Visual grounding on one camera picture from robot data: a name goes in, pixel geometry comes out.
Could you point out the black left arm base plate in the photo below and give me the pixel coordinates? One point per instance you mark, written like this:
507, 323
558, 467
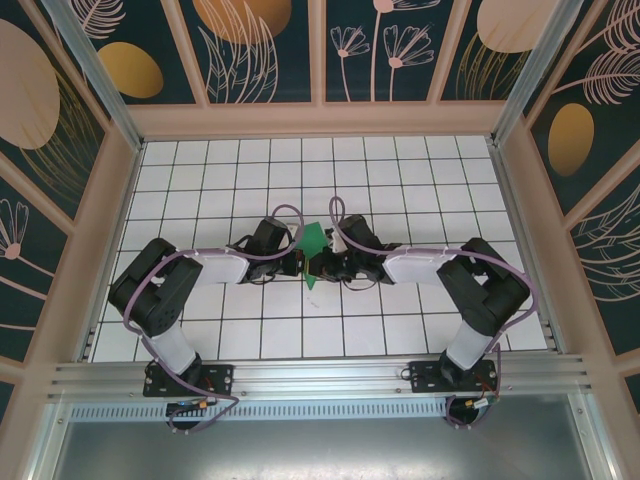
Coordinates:
220, 380

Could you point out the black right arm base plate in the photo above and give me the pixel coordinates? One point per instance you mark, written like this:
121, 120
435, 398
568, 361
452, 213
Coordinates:
425, 377

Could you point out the aluminium corner post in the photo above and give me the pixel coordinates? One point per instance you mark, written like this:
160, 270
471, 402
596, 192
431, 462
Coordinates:
530, 75
100, 85

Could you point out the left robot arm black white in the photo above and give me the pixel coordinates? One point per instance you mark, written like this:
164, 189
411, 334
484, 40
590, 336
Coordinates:
165, 305

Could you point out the aluminium side rail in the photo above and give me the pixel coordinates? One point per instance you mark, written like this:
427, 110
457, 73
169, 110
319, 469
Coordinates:
107, 260
530, 250

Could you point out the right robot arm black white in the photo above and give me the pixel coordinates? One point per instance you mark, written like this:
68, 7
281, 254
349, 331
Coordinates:
480, 295

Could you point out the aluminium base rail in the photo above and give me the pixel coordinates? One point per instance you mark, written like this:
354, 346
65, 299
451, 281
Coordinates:
320, 377

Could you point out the yellow power connector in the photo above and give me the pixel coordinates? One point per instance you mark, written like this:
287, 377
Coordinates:
202, 403
472, 403

